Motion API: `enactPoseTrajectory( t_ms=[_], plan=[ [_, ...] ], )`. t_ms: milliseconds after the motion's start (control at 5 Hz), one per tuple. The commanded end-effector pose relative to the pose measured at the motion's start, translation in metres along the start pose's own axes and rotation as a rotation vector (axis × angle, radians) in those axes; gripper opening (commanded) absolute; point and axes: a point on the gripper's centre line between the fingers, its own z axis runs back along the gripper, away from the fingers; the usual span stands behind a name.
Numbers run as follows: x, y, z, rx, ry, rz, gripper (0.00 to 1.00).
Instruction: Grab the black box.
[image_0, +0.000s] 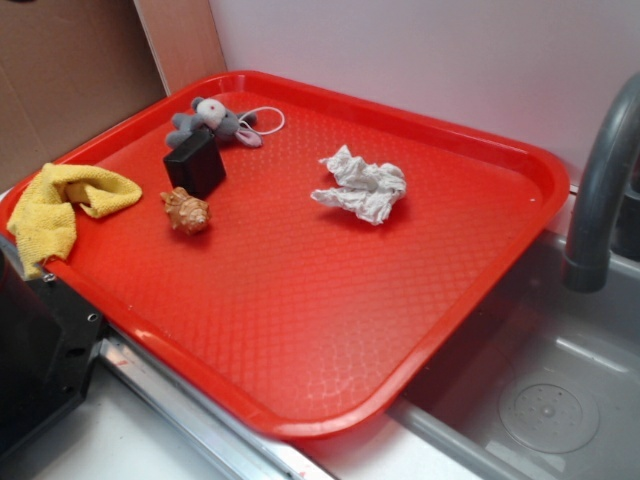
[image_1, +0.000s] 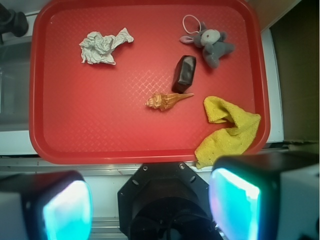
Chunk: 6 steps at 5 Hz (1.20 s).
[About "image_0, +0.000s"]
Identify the red plastic tray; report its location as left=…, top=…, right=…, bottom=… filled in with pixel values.
left=47, top=71, right=569, bottom=440

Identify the brown cardboard panel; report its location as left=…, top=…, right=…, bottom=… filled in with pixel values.
left=1, top=1, right=226, bottom=190

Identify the grey plastic sink basin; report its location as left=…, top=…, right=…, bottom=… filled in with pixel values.
left=390, top=233, right=639, bottom=479

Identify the grey toy faucet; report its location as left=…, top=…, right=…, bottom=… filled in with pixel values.
left=561, top=74, right=639, bottom=293

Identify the brown seashell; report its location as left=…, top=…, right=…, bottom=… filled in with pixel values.
left=160, top=187, right=211, bottom=235

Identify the grey plush mouse toy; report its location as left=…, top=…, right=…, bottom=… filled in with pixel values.
left=165, top=97, right=286, bottom=149

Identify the crumpled white paper tissue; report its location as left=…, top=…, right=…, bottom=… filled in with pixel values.
left=310, top=145, right=407, bottom=226

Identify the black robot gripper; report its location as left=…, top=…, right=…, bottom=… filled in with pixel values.
left=1, top=241, right=105, bottom=455

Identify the yellow cloth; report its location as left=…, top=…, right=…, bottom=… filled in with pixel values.
left=7, top=163, right=142, bottom=280

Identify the black box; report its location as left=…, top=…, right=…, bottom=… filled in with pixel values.
left=163, top=130, right=226, bottom=199

